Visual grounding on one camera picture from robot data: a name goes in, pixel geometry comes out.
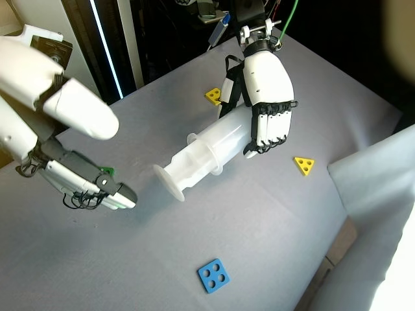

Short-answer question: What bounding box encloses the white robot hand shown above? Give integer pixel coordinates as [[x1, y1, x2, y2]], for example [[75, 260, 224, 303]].
[[0, 35, 139, 211], [216, 51, 298, 159]]

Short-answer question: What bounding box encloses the large translucent plastic syringe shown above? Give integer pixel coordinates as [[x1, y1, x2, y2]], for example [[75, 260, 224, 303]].
[[152, 105, 260, 202]]

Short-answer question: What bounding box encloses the yellow square four-hole block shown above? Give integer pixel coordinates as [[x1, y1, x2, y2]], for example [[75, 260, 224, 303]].
[[204, 87, 223, 106]]

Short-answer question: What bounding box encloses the grey background device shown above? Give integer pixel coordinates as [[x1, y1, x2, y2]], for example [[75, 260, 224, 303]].
[[197, 8, 225, 24]]

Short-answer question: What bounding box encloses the yellow triangle three-hole block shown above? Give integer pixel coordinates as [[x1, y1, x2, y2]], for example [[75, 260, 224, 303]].
[[293, 156, 316, 177]]

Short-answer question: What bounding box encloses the white backdrop sheet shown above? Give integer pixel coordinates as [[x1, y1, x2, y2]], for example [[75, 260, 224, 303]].
[[291, 124, 415, 311]]

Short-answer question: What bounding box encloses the brown board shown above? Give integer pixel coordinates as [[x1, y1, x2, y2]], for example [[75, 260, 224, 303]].
[[322, 218, 358, 282]]

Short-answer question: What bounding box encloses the grey table cloth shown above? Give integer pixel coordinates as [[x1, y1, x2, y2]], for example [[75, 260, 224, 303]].
[[0, 32, 405, 311]]

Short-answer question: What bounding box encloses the blue square four-hole block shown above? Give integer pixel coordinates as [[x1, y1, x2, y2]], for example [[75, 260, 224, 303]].
[[196, 258, 231, 295]]

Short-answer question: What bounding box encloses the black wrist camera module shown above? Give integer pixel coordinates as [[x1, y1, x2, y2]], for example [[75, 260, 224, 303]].
[[19, 25, 74, 69]]

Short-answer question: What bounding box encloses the green cable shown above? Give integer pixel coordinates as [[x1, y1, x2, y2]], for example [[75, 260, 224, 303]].
[[279, 0, 300, 41]]

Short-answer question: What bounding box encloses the grey connector with white cable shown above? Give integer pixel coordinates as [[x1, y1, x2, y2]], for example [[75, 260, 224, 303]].
[[207, 12, 231, 51]]

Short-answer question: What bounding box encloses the post with light strip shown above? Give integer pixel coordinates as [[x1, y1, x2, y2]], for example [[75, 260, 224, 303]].
[[63, 0, 145, 104]]

